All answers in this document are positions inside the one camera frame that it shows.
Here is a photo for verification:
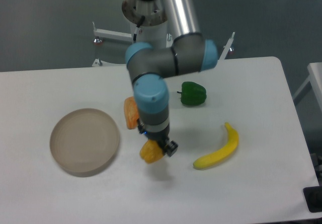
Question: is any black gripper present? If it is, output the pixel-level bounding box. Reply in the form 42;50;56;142
137;119;178;157

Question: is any yellow bell pepper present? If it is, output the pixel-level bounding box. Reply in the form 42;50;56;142
139;139;164;164

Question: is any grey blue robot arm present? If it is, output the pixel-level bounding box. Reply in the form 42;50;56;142
125;0;218;156

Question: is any green bell pepper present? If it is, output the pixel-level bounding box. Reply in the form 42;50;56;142
177;82;207;106

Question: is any yellow banana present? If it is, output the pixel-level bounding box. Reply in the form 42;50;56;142
193;122;239;170

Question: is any orange triangular food toy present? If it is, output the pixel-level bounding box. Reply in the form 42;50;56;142
124;97;139;129

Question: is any beige round plate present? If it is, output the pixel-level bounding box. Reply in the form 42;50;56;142
49;108;120;177

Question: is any black box at edge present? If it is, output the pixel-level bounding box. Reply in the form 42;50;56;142
303;186;321;213

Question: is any white side table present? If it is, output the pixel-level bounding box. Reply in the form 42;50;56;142
292;62;321;108

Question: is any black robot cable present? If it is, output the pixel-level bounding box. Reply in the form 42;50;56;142
132;16;145;45

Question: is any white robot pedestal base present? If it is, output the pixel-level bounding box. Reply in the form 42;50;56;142
94;0;234;74

